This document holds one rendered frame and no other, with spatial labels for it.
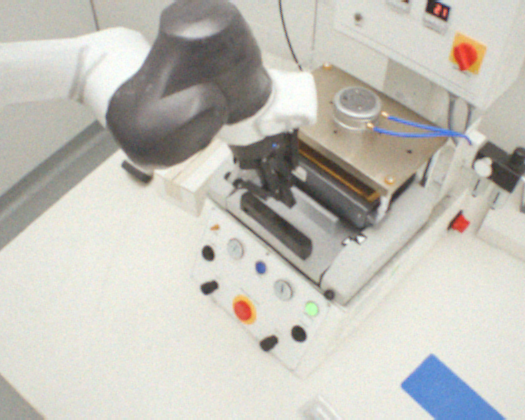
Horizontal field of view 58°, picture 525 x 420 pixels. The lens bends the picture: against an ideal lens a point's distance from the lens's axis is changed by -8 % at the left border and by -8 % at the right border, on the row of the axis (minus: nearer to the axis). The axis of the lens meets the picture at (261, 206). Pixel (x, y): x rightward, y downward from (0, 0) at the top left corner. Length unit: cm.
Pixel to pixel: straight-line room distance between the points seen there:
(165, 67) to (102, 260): 72
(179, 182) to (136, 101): 64
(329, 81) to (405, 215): 27
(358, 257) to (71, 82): 50
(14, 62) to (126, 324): 66
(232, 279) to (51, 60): 59
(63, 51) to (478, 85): 61
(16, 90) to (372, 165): 51
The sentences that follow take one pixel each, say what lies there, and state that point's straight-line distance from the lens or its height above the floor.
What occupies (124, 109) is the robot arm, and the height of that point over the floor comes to 136.
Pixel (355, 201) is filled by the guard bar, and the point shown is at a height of 105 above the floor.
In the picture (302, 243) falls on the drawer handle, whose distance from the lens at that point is 80.
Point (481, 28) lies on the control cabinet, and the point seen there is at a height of 129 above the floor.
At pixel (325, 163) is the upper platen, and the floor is 106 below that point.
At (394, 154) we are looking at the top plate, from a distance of 81.
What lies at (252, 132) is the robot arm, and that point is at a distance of 57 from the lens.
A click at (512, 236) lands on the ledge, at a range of 120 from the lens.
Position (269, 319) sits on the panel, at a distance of 95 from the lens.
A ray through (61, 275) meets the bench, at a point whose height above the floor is 75.
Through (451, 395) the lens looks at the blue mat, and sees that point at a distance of 102.
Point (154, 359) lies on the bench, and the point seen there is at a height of 75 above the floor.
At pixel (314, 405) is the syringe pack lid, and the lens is 94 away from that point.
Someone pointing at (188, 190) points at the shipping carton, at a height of 84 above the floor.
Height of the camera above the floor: 166
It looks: 51 degrees down
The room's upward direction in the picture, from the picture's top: straight up
